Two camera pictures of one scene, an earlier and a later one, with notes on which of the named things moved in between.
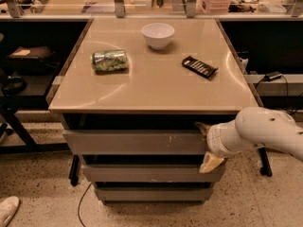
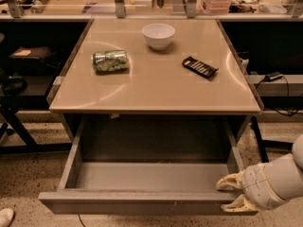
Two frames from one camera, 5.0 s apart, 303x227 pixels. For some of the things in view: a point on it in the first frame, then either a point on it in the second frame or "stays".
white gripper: (214, 140) to (259, 185)
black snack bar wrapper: (199, 66) stays
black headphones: (15, 85) stays
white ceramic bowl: (158, 35) stays
